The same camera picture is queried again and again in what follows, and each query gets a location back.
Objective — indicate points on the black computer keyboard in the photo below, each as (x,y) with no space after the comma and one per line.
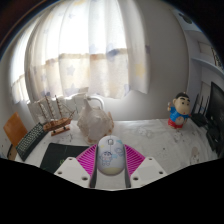
(30,141)

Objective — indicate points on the white printed tablecloth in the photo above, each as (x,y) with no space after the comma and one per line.
(156,140)

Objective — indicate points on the white cartoon-print computer mouse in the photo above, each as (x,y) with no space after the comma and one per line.
(110,156)

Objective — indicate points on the white wall shelf unit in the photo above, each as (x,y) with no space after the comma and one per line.
(203,56)

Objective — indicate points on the cartoon boy figurine red blue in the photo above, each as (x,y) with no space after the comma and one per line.
(179,111)

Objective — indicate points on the black mouse pad green lines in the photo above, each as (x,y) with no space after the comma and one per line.
(56,158)

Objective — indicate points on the black router with antennas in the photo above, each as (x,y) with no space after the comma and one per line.
(199,119)

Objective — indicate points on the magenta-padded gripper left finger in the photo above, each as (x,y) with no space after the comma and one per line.
(75,170)

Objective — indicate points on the wooden model sailing ship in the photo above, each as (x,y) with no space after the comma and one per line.
(58,124)

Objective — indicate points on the white sheer curtain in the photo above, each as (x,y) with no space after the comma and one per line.
(86,43)

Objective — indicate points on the white radiator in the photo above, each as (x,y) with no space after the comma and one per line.
(35,111)

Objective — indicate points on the black computer monitor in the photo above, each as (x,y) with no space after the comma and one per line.
(216,116)

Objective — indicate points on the orange wooden chair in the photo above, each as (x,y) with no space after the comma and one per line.
(14,130)

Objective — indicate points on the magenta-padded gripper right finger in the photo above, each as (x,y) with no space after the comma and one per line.
(146,170)

